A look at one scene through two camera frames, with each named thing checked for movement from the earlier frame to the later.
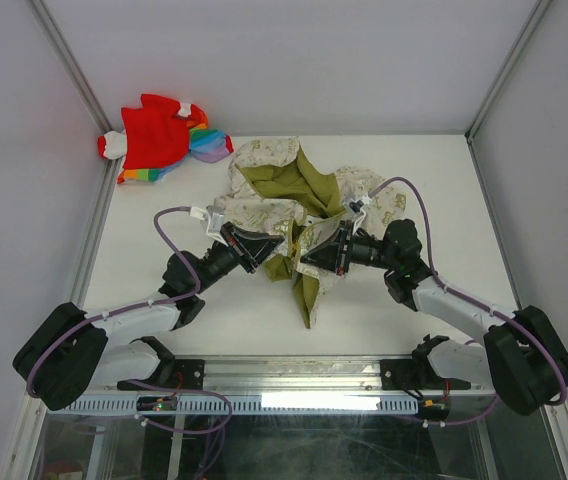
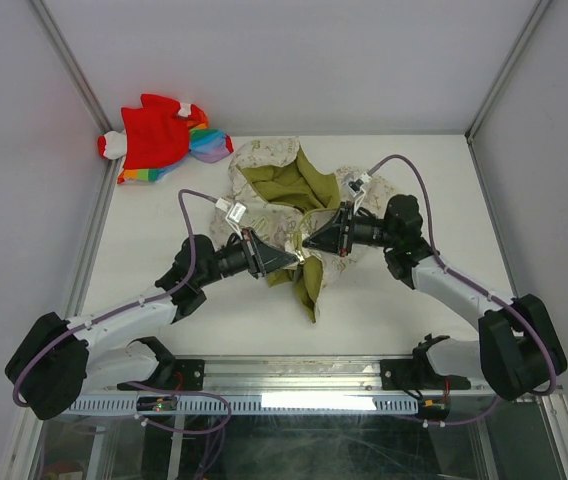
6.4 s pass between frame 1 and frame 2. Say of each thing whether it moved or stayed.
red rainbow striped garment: stayed
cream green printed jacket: stayed
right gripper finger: moved
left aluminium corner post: stayed
